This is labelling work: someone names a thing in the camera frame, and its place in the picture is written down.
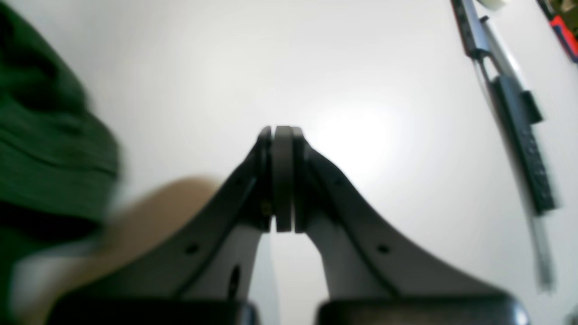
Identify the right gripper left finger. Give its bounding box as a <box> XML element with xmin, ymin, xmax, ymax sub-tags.
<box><xmin>47</xmin><ymin>127</ymin><xmax>272</xmax><ymax>325</ymax></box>

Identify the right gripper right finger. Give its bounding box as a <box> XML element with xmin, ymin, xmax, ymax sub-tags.
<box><xmin>274</xmin><ymin>127</ymin><xmax>530</xmax><ymax>325</ymax></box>

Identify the dark green t-shirt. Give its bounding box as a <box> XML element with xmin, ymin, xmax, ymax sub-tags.
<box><xmin>0</xmin><ymin>2</ymin><xmax>120</xmax><ymax>322</ymax></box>

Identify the grey usb hub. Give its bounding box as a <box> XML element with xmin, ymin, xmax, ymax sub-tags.
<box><xmin>490</xmin><ymin>75</ymin><xmax>557</xmax><ymax>215</ymax></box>

